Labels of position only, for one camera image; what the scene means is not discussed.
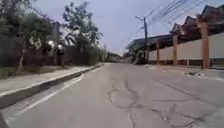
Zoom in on row of brown-roofed houses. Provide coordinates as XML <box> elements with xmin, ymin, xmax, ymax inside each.
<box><xmin>126</xmin><ymin>4</ymin><xmax>224</xmax><ymax>54</ymax></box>

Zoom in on pale concrete sidewalk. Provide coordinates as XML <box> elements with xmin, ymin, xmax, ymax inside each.
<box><xmin>0</xmin><ymin>65</ymin><xmax>95</xmax><ymax>95</ymax></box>

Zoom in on grey concrete kerb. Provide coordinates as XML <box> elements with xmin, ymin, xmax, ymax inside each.
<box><xmin>0</xmin><ymin>63</ymin><xmax>104</xmax><ymax>110</ymax></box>

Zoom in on grass strip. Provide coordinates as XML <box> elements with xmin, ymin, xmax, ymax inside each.
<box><xmin>0</xmin><ymin>64</ymin><xmax>64</xmax><ymax>80</ymax></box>

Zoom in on wall with orange pillars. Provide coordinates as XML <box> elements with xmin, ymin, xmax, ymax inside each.
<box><xmin>147</xmin><ymin>21</ymin><xmax>224</xmax><ymax>70</ymax></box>

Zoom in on utility pole with lamp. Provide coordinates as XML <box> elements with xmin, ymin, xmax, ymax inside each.
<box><xmin>134</xmin><ymin>15</ymin><xmax>150</xmax><ymax>64</ymax></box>

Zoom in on distant building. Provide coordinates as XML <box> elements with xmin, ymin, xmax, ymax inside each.
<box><xmin>105</xmin><ymin>52</ymin><xmax>124</xmax><ymax>64</ymax></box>

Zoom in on grey asphalt road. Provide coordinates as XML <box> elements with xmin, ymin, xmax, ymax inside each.
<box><xmin>0</xmin><ymin>62</ymin><xmax>224</xmax><ymax>128</ymax></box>

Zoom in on overhead wires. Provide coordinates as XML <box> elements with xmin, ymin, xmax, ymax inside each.
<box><xmin>131</xmin><ymin>0</ymin><xmax>209</xmax><ymax>39</ymax></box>

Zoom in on leafy tree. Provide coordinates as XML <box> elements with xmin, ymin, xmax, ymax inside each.
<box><xmin>0</xmin><ymin>0</ymin><xmax>54</xmax><ymax>73</ymax></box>

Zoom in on dark fence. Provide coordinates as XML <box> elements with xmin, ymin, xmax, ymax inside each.
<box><xmin>0</xmin><ymin>31</ymin><xmax>105</xmax><ymax>69</ymax></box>

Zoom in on tall green tree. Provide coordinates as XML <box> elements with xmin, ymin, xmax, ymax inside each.
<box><xmin>61</xmin><ymin>1</ymin><xmax>104</xmax><ymax>66</ymax></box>

